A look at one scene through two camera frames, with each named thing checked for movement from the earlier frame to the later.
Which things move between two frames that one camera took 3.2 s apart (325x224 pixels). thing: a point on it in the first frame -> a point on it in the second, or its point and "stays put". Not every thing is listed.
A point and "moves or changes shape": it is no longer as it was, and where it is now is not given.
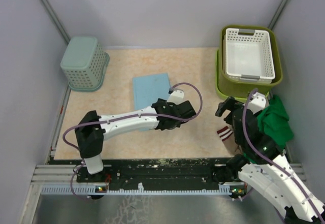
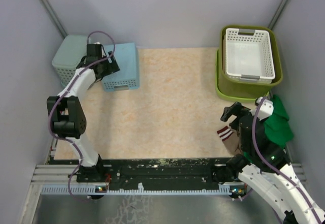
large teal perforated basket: [85, 64] moves or changes shape
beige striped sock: [227, 137] stays put
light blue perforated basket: [148, 89] -> [126, 55]
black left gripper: [169, 104] -> [113, 67]
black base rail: [153, 171] stays put
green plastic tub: [244, 89] stays put
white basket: [248, 56] stays put
